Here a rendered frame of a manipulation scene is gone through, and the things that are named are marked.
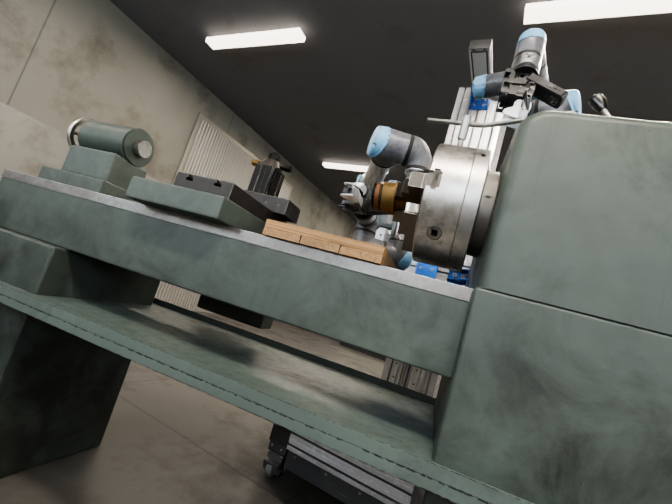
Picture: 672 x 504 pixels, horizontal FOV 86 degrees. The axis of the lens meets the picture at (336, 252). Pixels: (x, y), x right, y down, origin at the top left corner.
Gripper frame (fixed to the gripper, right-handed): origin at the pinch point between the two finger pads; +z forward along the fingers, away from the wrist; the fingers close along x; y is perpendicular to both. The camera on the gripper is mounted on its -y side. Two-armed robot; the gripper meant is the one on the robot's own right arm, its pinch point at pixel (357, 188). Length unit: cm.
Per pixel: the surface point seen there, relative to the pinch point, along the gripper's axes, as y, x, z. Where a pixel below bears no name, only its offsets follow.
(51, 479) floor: 68, -108, -4
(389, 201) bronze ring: -9.8, -2.1, 0.4
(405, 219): -14.6, -4.9, -3.8
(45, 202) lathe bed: 91, -28, 13
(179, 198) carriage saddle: 37.5, -18.2, 19.8
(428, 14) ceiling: 34, 202, -152
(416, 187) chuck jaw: -17.2, -0.7, 10.2
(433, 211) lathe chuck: -22.5, -5.9, 11.2
